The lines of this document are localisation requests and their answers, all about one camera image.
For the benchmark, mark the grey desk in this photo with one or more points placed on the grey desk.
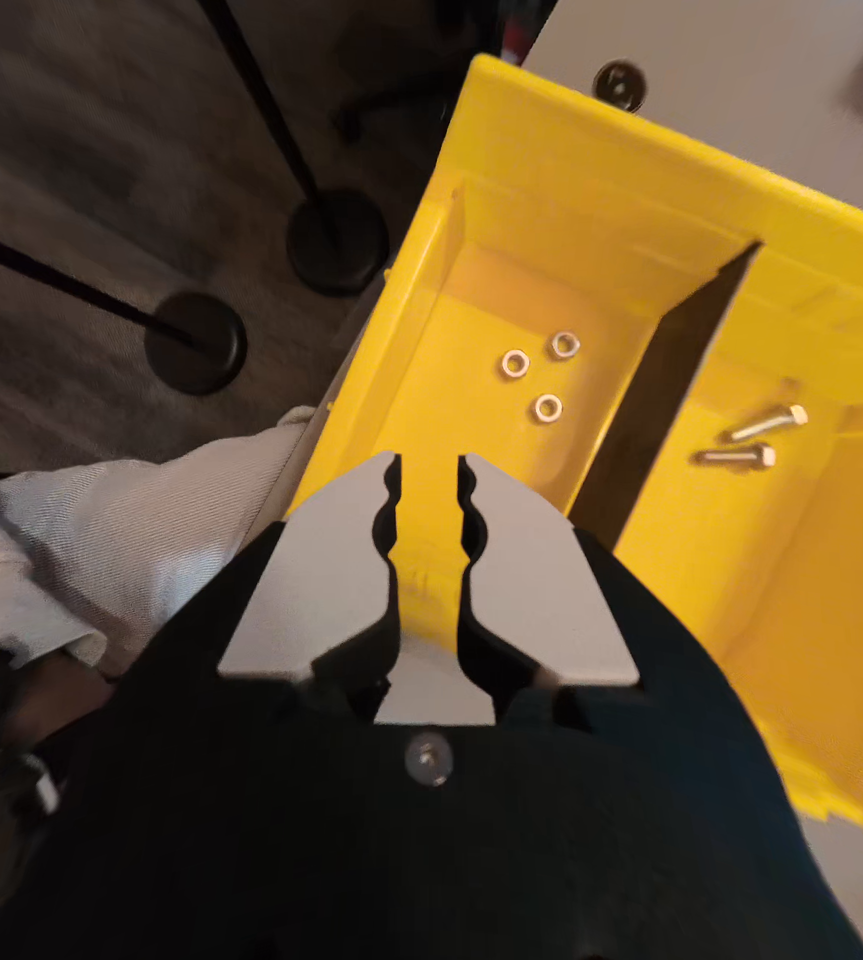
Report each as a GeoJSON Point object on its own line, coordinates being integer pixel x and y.
{"type": "Point", "coordinates": [739, 75]}

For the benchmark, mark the person's left forearm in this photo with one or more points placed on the person's left forearm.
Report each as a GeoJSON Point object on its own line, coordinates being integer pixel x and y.
{"type": "Point", "coordinates": [11, 600]}

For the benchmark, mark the black bin divider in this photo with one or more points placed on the black bin divider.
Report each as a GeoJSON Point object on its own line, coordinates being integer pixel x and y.
{"type": "Point", "coordinates": [656, 390]}

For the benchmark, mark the person's left hand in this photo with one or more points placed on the person's left hand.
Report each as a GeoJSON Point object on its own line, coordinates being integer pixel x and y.
{"type": "Point", "coordinates": [56, 705]}

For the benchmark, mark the yellow plastic bin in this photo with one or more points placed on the yellow plastic bin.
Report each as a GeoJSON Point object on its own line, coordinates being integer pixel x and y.
{"type": "Point", "coordinates": [536, 187]}

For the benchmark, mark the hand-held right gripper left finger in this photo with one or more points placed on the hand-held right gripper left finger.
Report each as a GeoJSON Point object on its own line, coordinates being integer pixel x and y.
{"type": "Point", "coordinates": [304, 592]}

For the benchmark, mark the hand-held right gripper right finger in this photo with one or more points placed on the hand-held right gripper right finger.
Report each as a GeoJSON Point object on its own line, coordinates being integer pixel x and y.
{"type": "Point", "coordinates": [551, 592]}

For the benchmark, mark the steel hex bolt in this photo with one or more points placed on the steel hex bolt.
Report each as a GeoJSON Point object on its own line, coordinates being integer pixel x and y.
{"type": "Point", "coordinates": [765, 424]}
{"type": "Point", "coordinates": [739, 457]}

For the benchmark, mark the steel hex nut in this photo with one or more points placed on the steel hex nut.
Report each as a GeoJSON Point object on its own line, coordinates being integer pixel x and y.
{"type": "Point", "coordinates": [535, 409]}
{"type": "Point", "coordinates": [554, 346]}
{"type": "Point", "coordinates": [503, 365]}

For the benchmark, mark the black pole with round foot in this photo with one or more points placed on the black pole with round foot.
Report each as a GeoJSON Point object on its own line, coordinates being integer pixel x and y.
{"type": "Point", "coordinates": [338, 240]}
{"type": "Point", "coordinates": [195, 345]}

